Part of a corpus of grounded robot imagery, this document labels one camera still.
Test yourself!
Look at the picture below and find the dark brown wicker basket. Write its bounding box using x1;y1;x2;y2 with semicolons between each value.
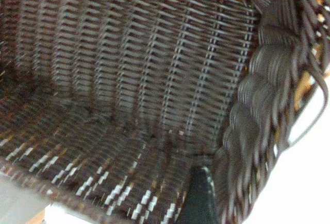
0;0;330;224

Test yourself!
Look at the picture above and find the light brown wicker basket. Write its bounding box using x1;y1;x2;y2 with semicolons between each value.
293;0;330;111

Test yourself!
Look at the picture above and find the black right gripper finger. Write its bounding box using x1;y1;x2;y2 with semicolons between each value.
183;165;218;224

